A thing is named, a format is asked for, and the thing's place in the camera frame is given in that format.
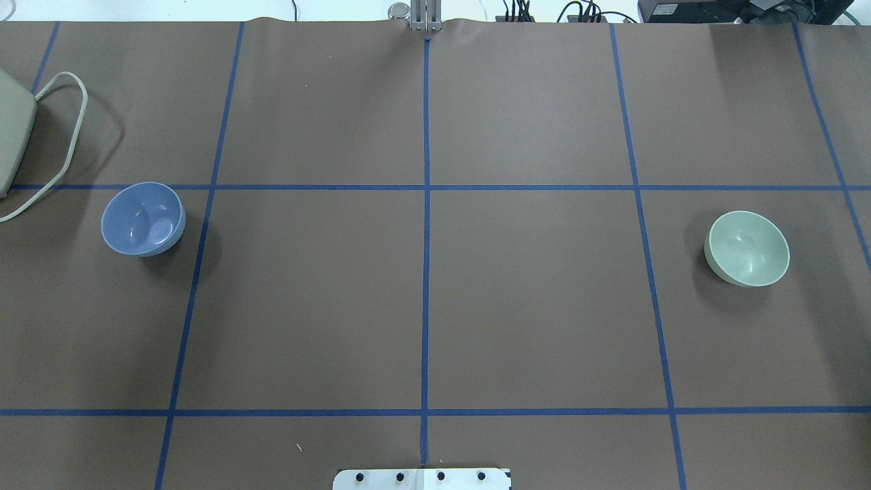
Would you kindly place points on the green bowl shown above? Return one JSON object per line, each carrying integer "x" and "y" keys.
{"x": 746, "y": 249}

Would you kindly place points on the cream toaster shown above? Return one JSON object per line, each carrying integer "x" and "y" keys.
{"x": 18, "y": 109}

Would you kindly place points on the blue bowl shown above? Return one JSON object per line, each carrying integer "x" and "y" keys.
{"x": 143, "y": 220}

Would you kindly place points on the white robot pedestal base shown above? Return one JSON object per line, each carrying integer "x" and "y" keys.
{"x": 423, "y": 478}

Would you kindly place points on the aluminium frame post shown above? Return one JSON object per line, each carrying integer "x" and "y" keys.
{"x": 425, "y": 15}

